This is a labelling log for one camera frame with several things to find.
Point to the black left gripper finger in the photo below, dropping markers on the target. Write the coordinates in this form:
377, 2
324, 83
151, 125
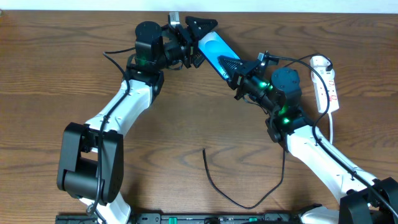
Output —
198, 27
198, 59

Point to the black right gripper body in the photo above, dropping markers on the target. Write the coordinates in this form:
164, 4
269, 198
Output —
243, 76

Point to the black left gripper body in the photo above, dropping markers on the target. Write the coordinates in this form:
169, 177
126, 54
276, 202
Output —
189, 46

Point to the blue Galaxy smartphone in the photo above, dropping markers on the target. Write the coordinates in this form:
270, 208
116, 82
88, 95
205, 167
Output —
213, 46

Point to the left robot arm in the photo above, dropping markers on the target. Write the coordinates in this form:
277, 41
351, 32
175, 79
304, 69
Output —
91, 165

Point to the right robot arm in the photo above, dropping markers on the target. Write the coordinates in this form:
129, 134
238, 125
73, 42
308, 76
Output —
362, 197

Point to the white power strip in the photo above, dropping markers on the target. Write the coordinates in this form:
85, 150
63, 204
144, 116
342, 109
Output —
324, 90

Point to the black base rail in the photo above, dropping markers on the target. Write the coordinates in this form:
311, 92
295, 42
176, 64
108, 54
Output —
155, 218

